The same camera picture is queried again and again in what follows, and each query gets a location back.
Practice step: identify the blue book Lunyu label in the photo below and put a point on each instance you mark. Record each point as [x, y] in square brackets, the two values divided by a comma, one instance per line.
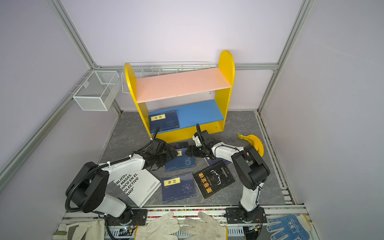
[165, 121]

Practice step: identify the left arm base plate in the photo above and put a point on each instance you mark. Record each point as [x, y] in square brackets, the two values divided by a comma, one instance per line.
[133, 217]

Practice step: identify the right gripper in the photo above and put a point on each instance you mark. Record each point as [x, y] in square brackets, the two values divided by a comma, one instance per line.
[192, 151]

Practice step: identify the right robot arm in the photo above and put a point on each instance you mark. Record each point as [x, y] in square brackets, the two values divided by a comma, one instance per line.
[248, 161]

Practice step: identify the black wolf cover book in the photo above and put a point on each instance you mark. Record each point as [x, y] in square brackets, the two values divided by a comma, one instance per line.
[179, 145]

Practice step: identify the blue book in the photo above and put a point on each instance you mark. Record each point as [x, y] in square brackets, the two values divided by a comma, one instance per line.
[211, 162]

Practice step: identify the white wire basket behind shelf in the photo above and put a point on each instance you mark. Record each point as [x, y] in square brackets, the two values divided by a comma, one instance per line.
[168, 68]

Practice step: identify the white book black lettering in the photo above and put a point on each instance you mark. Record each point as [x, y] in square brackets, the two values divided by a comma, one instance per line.
[139, 186]

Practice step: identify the black book yellow title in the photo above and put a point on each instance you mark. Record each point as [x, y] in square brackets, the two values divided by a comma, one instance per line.
[213, 178]

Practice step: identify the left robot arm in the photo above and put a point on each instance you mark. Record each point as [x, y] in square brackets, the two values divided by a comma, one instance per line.
[87, 192]

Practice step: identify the white work glove centre-left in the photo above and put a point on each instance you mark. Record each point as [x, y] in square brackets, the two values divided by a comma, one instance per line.
[162, 228]

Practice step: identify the blue dotted work glove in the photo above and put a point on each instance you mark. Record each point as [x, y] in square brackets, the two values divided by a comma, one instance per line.
[289, 227]

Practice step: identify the white work glove centre-right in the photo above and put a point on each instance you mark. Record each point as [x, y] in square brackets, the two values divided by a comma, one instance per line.
[207, 228]

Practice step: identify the yellow toy banana bunch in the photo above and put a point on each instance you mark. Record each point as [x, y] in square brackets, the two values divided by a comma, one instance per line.
[255, 142]

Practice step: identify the white mesh wall basket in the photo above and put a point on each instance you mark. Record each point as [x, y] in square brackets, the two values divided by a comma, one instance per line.
[98, 91]

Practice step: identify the yellow bookshelf pink blue shelves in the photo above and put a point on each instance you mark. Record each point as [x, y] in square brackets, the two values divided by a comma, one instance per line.
[179, 123]

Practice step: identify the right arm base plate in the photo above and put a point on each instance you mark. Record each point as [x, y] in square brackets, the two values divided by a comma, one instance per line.
[241, 216]

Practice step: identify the blue book Sunzi label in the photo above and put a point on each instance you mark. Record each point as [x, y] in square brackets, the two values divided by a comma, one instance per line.
[182, 161]

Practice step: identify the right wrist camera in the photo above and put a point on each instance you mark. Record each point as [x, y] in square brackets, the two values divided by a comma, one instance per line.
[197, 140]

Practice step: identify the blue book Yijing label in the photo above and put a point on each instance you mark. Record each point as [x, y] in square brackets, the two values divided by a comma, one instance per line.
[178, 187]

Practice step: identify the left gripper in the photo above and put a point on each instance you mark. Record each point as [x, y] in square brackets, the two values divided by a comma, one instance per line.
[169, 157]

